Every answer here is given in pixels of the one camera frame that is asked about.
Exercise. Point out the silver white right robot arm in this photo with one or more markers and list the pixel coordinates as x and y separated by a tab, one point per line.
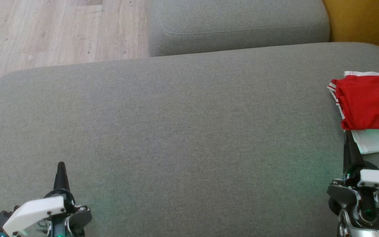
357	210

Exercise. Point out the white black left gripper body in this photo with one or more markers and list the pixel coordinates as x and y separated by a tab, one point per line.
35	210

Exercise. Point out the red white printed jersey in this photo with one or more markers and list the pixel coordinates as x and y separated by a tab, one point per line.
370	102

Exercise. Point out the large yellow sofa back cushion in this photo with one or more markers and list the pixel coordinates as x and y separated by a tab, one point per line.
364	23

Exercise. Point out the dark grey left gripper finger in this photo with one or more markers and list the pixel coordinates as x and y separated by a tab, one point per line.
61	179

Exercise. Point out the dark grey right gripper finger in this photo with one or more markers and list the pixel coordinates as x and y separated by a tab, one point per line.
352	154

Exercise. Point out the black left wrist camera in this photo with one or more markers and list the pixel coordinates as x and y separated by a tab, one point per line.
1	222

